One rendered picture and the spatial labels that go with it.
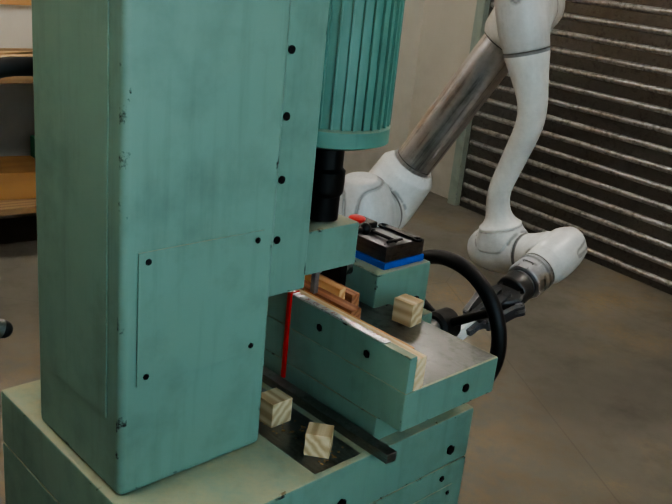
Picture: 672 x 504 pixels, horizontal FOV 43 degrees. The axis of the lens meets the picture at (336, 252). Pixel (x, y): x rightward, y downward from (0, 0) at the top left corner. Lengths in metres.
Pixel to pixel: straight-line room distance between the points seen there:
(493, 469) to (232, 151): 1.90
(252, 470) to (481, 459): 1.67
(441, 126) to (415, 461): 1.02
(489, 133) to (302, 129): 4.07
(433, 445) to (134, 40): 0.76
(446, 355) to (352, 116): 0.39
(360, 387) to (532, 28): 0.93
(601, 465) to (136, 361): 2.08
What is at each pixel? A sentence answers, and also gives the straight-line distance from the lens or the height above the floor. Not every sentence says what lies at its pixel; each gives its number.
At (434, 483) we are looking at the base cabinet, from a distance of 1.39.
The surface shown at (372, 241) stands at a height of 1.00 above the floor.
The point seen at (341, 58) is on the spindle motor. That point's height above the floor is 1.32.
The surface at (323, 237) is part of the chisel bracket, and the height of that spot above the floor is 1.06.
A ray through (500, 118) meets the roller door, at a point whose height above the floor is 0.60.
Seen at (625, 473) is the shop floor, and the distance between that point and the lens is 2.90.
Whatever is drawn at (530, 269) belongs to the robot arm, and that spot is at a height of 0.84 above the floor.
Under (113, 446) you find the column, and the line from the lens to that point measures 1.09.
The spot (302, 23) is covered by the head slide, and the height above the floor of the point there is 1.37.
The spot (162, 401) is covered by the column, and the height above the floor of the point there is 0.92.
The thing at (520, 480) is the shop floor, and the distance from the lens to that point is 2.72.
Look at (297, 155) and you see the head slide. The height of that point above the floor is 1.20.
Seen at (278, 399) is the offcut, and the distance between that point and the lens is 1.26.
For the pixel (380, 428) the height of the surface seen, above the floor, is 0.82.
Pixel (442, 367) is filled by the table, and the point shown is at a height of 0.90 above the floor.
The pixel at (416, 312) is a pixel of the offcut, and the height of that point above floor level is 0.92.
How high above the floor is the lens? 1.47
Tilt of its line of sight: 20 degrees down
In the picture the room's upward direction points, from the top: 6 degrees clockwise
